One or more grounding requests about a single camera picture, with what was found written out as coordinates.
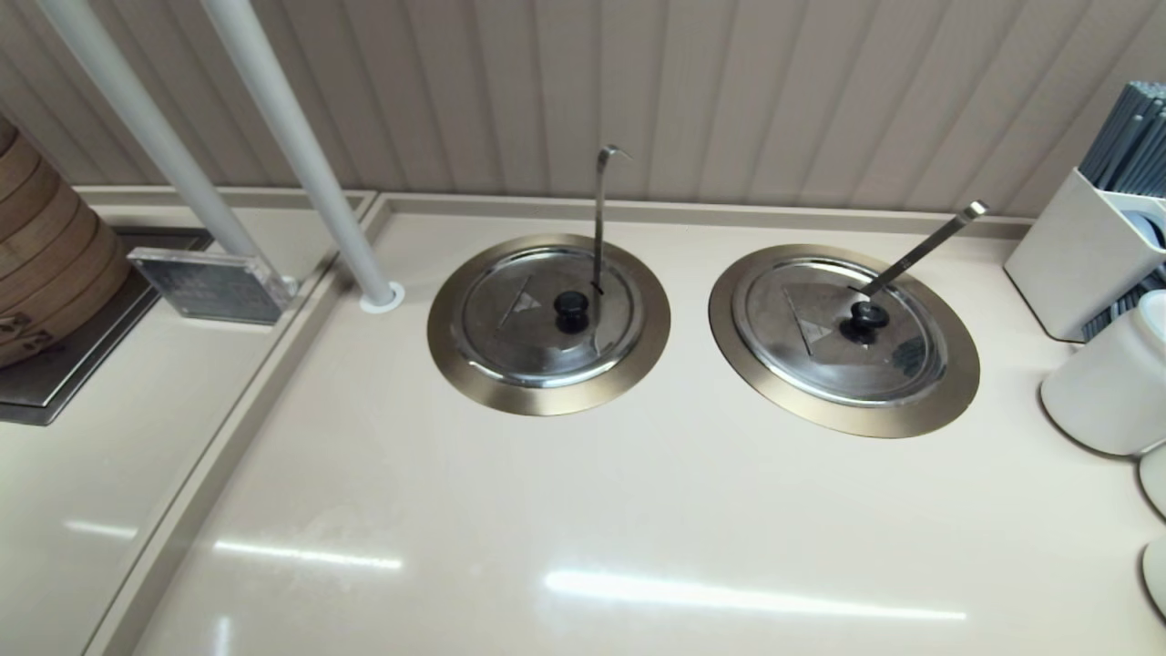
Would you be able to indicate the bamboo steamer stack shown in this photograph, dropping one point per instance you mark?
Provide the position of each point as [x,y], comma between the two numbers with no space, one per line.
[46,246]

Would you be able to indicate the white ceramic jar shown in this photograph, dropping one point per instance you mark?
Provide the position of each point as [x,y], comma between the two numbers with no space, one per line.
[1107,392]

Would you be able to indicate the steel lid with black knob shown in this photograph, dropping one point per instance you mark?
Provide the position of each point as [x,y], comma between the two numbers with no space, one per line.
[519,351]
[820,364]

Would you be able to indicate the clear acrylic sign holder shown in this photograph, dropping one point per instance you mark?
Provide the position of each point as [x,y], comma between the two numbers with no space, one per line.
[209,287]

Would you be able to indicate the white chopstick holder box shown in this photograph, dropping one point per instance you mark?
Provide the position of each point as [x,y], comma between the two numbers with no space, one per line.
[1066,255]

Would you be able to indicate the white metal pole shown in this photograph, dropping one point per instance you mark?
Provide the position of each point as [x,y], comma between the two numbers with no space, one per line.
[148,118]
[297,137]

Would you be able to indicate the white ceramic cup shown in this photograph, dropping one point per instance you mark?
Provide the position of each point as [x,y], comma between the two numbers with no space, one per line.
[1159,579]
[1157,483]

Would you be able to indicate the dark metal steamer tray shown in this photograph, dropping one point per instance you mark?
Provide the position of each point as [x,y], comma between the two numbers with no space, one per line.
[82,364]

